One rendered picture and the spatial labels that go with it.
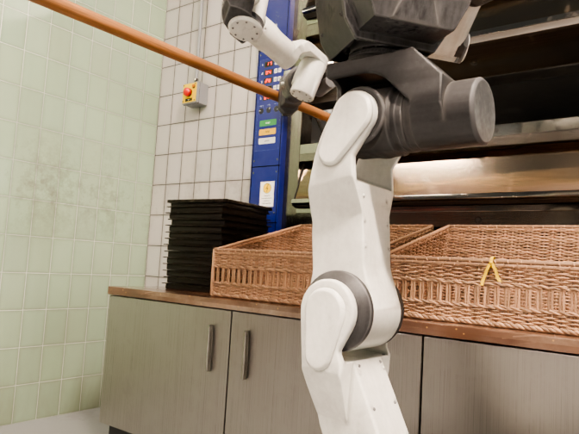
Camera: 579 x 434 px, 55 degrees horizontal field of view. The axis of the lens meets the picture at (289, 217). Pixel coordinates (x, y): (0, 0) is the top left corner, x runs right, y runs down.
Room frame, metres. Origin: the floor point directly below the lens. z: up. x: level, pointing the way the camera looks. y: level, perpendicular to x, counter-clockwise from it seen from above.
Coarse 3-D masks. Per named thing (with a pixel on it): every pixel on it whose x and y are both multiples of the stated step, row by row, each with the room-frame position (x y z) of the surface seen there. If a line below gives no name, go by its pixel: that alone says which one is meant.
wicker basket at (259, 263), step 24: (264, 240) 1.99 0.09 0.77; (288, 240) 2.11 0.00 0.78; (408, 240) 1.70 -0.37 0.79; (216, 264) 1.79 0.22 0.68; (240, 264) 1.74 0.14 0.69; (264, 264) 1.68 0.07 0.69; (288, 264) 1.62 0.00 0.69; (312, 264) 1.57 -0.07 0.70; (216, 288) 1.79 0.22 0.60; (240, 288) 1.73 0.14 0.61; (264, 288) 1.68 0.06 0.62; (288, 288) 1.62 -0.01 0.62
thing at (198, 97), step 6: (186, 84) 2.55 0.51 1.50; (198, 84) 2.51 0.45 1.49; (204, 84) 2.54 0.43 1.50; (192, 90) 2.52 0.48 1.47; (198, 90) 2.51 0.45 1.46; (204, 90) 2.54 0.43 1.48; (186, 96) 2.54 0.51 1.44; (192, 96) 2.52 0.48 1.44; (198, 96) 2.51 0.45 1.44; (204, 96) 2.54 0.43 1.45; (186, 102) 2.54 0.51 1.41; (192, 102) 2.52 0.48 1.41; (198, 102) 2.51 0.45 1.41; (204, 102) 2.54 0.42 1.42
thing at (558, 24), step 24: (552, 24) 1.52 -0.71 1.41; (576, 24) 1.49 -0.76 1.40; (480, 48) 1.67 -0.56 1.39; (504, 48) 1.65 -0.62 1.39; (528, 48) 1.63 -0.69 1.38; (552, 48) 1.61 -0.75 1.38; (576, 48) 1.59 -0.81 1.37; (456, 72) 1.83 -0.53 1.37; (480, 72) 1.81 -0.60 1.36; (504, 72) 1.78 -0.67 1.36; (336, 96) 2.15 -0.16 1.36
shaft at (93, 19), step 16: (32, 0) 1.03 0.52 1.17; (48, 0) 1.05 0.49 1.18; (64, 0) 1.07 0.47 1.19; (80, 16) 1.11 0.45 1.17; (96, 16) 1.13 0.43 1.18; (112, 32) 1.17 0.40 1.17; (128, 32) 1.19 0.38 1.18; (160, 48) 1.27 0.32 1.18; (176, 48) 1.30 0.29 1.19; (192, 64) 1.35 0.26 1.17; (208, 64) 1.38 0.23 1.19; (240, 80) 1.48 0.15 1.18; (272, 96) 1.59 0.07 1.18; (304, 112) 1.73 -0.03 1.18; (320, 112) 1.78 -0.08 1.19
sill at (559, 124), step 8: (544, 120) 1.67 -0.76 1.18; (552, 120) 1.66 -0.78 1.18; (560, 120) 1.64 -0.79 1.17; (568, 120) 1.63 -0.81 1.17; (576, 120) 1.62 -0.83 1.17; (496, 128) 1.76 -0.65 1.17; (504, 128) 1.74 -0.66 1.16; (512, 128) 1.73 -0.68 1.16; (520, 128) 1.71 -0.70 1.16; (528, 128) 1.70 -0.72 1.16; (536, 128) 1.68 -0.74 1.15; (544, 128) 1.67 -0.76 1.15; (552, 128) 1.66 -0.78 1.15; (560, 128) 1.64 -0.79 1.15; (568, 128) 1.63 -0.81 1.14; (576, 128) 1.62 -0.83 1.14; (496, 136) 1.76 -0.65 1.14; (312, 144) 2.19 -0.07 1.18; (304, 152) 2.21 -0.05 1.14; (312, 152) 2.19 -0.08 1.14
